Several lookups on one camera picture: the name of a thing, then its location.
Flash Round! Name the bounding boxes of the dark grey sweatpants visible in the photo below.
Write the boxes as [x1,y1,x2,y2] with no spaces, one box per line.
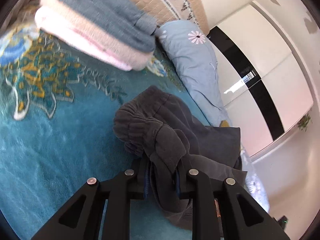
[113,86,246,230]

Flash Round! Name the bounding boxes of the teal floral bed blanket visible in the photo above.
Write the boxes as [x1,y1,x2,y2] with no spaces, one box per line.
[1,24,207,239]

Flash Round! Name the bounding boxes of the white black sliding wardrobe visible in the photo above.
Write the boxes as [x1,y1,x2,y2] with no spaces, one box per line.
[208,5,313,156]

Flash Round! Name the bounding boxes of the folded pink fluffy garment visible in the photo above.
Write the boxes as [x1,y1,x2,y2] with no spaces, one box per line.
[35,0,153,72]

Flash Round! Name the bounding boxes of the folded grey knit garment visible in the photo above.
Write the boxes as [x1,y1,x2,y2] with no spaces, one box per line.
[58,0,157,53]

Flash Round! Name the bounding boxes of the light blue floral duvet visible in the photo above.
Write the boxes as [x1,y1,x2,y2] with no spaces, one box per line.
[155,20,270,211]

